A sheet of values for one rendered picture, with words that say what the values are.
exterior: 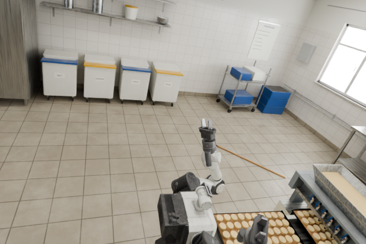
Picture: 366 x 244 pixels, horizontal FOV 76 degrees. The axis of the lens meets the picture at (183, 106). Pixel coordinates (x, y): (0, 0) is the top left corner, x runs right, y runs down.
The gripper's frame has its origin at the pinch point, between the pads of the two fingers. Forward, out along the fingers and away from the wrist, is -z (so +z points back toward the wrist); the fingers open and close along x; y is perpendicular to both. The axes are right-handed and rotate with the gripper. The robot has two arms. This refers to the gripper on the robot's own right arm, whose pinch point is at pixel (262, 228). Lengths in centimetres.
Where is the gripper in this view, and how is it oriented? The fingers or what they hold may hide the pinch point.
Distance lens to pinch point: 101.5
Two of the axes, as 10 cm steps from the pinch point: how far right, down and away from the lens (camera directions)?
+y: 9.4, 2.2, -2.6
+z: 0.4, 7.0, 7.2
